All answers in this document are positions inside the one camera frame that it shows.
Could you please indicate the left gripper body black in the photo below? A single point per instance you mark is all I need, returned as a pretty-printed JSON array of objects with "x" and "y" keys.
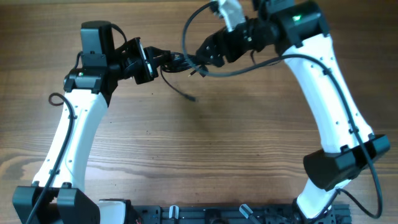
[{"x": 134, "y": 61}]

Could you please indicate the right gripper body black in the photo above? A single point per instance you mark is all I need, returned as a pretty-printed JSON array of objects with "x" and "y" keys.
[{"x": 248, "y": 36}]

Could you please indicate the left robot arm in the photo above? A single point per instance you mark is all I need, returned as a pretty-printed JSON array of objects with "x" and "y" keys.
[{"x": 57, "y": 192}]

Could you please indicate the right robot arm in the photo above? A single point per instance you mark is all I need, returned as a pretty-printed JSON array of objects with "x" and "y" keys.
[{"x": 302, "y": 40}]

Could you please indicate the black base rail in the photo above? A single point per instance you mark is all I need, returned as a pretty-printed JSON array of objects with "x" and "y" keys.
[{"x": 267, "y": 214}]

